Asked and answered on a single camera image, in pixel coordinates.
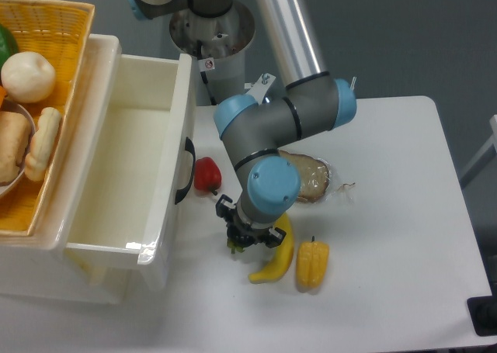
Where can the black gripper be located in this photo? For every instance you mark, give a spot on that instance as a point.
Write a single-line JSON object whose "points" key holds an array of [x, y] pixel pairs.
{"points": [[241, 228]]}

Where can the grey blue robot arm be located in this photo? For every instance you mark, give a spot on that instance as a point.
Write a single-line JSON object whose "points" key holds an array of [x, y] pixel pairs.
{"points": [[253, 131]]}

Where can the yellow banana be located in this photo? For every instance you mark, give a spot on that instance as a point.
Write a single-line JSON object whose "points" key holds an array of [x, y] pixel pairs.
{"points": [[278, 266]]}

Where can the red bell pepper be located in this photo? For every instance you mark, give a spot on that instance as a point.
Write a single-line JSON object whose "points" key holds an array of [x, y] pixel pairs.
{"points": [[207, 176]]}

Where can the yellow bell pepper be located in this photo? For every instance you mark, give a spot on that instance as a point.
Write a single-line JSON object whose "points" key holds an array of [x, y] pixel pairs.
{"points": [[312, 263]]}

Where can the bread slice in plastic wrap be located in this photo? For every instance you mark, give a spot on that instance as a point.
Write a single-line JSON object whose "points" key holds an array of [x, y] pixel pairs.
{"points": [[319, 179]]}

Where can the white open drawer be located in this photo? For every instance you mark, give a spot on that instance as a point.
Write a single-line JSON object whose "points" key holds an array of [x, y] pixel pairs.
{"points": [[129, 192]]}

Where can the white drawer cabinet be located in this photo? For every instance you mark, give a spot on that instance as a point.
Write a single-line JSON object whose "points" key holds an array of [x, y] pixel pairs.
{"points": [[41, 265]]}

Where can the beige twisted bread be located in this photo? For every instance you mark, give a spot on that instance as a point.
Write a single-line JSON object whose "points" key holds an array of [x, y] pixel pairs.
{"points": [[42, 144]]}

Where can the grey bowl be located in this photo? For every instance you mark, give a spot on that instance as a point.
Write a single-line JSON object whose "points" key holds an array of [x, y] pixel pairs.
{"points": [[10, 106]]}

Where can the black device at table corner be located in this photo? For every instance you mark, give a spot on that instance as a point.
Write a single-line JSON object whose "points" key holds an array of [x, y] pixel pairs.
{"points": [[482, 310]]}

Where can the tan bread loaf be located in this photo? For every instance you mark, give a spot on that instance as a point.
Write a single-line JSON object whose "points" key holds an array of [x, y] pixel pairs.
{"points": [[15, 131]]}

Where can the white round bun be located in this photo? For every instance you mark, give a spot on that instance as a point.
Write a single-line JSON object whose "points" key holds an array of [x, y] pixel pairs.
{"points": [[28, 77]]}

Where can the yellow wicker basket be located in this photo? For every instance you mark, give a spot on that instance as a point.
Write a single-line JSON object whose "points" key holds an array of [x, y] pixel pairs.
{"points": [[58, 30]]}

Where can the orange item in basket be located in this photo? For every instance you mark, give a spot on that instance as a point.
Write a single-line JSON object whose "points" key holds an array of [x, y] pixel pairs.
{"points": [[3, 94]]}

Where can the green pepper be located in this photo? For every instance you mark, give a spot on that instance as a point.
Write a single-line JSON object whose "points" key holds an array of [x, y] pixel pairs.
{"points": [[8, 45]]}

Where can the black drawer handle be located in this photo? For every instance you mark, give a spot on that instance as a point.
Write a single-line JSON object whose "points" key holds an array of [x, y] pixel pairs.
{"points": [[187, 172]]}

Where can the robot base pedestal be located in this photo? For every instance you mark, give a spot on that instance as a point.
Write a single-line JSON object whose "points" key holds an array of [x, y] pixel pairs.
{"points": [[218, 45]]}

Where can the white frame at right edge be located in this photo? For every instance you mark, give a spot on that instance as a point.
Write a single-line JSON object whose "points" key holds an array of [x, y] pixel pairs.
{"points": [[483, 156]]}

